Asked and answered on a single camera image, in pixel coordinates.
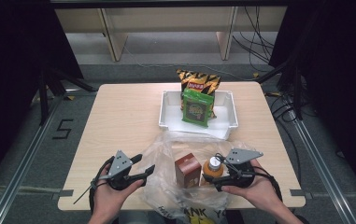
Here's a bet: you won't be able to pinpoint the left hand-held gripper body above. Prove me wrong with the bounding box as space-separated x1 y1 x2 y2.
107 149 136 191

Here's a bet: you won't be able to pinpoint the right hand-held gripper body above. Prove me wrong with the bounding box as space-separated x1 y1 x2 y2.
214 147 264 192

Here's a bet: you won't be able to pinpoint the green snack packet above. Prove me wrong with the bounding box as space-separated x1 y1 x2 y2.
181 88 215 128

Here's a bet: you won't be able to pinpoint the black curtain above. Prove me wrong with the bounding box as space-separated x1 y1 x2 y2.
0 0 84 200
268 0 356 200

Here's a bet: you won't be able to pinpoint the beige wooden desk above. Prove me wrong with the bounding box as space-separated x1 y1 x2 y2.
53 6 287 63

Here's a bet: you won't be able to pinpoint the black and yellow chip bag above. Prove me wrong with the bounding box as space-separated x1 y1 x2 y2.
176 68 221 119

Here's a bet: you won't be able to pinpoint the orange juice bottle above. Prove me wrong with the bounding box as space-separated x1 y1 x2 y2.
202 156 225 185

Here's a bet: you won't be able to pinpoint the aluminium floor rail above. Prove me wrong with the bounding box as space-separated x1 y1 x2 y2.
291 118 356 224
0 90 99 224

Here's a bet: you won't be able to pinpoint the brown carton box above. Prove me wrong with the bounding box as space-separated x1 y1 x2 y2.
174 152 203 189

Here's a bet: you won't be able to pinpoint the black metal stand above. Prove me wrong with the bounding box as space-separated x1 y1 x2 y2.
36 66 97 125
256 59 310 120

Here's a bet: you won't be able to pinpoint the right hand-held gripper cable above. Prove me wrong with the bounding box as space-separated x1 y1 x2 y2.
253 167 284 203

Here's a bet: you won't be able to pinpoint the clear plastic shopping bag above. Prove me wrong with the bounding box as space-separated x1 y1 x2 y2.
139 130 261 224

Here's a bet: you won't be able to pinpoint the person's left hand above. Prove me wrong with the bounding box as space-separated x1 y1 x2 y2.
93 164 145 217

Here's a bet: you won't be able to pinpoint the person's right hand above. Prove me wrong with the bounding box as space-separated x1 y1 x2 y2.
221 159 281 213

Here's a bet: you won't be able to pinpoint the black cables beside stand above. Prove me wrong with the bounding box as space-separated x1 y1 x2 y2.
270 92 317 124

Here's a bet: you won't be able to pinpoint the white plastic bin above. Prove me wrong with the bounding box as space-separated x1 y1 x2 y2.
158 90 239 141

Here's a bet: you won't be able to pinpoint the bundle of black floor cables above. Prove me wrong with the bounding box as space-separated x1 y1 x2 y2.
232 6 277 73

